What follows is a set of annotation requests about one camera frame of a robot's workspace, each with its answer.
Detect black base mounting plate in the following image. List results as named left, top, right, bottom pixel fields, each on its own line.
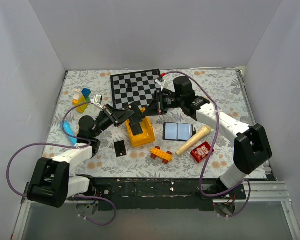
left=67, top=177, right=248, bottom=212

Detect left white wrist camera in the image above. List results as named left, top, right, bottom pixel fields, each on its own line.
left=90, top=94, right=104, bottom=111

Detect yellow plastic bin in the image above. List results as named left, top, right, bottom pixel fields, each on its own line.
left=125, top=116, right=156, bottom=148

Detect blue toy microphone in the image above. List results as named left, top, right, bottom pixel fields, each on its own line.
left=59, top=120, right=77, bottom=146

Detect red owl toy block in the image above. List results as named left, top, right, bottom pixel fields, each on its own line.
left=190, top=141, right=211, bottom=164

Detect floral table mat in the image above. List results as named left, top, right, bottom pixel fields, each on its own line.
left=43, top=69, right=255, bottom=178

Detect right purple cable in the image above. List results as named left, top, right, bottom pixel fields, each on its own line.
left=161, top=71, right=252, bottom=218

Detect black white chessboard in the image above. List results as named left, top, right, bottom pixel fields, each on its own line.
left=110, top=69, right=161, bottom=109

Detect black leather card holder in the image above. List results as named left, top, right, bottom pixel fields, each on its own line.
left=162, top=122, right=197, bottom=142

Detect colourful stacked toy blocks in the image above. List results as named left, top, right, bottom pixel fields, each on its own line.
left=72, top=88, right=91, bottom=114

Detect purple cable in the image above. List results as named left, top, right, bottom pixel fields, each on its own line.
left=6, top=102, right=117, bottom=227
left=161, top=71, right=252, bottom=218

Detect black card on table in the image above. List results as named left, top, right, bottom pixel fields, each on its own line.
left=114, top=140, right=127, bottom=158

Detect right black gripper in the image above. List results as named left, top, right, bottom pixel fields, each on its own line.
left=141, top=90, right=184, bottom=117

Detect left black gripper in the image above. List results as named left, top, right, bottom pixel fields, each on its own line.
left=92, top=104, right=135, bottom=138

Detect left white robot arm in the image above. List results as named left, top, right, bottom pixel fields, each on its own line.
left=26, top=104, right=135, bottom=208

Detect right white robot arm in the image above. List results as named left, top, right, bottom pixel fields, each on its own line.
left=143, top=76, right=273, bottom=199

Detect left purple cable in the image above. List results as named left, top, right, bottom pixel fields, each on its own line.
left=6, top=102, right=117, bottom=227

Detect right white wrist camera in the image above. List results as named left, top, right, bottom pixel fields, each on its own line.
left=155, top=73, right=168, bottom=91

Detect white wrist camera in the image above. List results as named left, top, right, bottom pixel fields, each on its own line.
left=155, top=73, right=168, bottom=91
left=90, top=94, right=104, bottom=111

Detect orange toy car block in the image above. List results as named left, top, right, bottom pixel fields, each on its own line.
left=150, top=146, right=173, bottom=165

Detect aluminium frame rail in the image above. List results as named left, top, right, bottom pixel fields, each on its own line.
left=10, top=183, right=67, bottom=240

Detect cream toy microphone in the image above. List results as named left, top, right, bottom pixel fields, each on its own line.
left=175, top=125, right=212, bottom=156

